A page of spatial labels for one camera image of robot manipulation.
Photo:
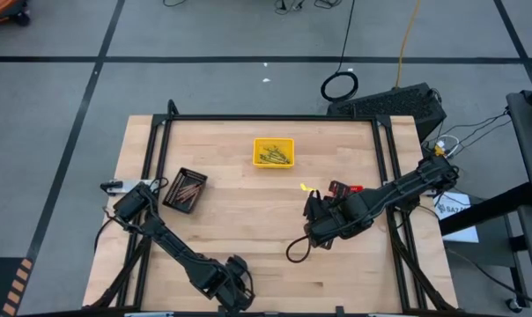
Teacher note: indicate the orange object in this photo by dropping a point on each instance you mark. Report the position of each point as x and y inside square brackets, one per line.
[2, 9]

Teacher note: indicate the black orange striped floor mat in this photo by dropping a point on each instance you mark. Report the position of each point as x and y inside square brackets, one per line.
[2, 286]

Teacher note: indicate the grey cart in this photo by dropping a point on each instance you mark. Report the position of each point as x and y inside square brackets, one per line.
[530, 145]

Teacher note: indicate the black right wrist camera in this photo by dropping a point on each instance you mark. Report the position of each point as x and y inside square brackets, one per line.
[338, 188]

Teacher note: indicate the black metal table frame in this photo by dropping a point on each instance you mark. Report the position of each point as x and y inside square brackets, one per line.
[270, 117]

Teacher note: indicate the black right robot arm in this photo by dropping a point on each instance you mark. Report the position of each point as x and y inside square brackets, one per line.
[402, 189]

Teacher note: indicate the black plastic basket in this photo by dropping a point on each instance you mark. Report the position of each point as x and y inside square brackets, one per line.
[184, 208]

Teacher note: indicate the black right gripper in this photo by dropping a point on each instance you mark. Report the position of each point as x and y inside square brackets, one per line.
[332, 224]

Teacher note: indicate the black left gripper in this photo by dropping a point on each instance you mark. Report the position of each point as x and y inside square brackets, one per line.
[233, 290]

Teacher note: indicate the grey left arm base plate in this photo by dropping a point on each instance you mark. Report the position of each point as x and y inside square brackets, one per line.
[120, 185]

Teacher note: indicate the black metal beam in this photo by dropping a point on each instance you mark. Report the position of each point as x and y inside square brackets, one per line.
[486, 211]

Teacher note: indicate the red plastic basket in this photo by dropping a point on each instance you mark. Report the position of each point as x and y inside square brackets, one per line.
[356, 188]

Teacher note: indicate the black perforated computer tower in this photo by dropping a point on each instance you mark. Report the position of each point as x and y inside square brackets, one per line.
[389, 103]

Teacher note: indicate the yellow plastic basket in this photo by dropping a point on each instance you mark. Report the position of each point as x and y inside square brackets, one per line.
[257, 143]

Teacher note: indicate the yellow-green crayon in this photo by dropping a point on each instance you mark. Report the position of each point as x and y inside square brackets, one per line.
[278, 159]

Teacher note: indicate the white paper sign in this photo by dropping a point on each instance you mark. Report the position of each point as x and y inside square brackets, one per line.
[452, 206]

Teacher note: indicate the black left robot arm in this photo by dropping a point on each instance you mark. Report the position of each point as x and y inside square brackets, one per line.
[173, 251]

